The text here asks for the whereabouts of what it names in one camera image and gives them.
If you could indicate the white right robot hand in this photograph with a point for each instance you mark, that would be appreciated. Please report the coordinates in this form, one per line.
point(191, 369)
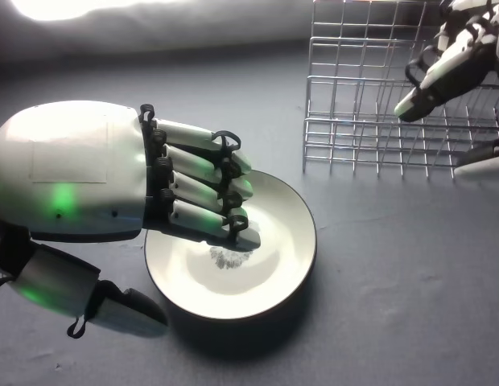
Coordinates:
point(463, 60)

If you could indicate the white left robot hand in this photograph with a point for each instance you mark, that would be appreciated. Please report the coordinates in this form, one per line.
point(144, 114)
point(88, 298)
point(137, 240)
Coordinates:
point(72, 161)

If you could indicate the white plate with grey print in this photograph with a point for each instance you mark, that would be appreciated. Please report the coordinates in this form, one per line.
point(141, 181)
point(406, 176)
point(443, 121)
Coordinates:
point(281, 241)

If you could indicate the white fabric backdrop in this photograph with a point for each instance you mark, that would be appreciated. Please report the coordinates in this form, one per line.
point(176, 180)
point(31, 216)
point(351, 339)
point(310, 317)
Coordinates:
point(193, 24)

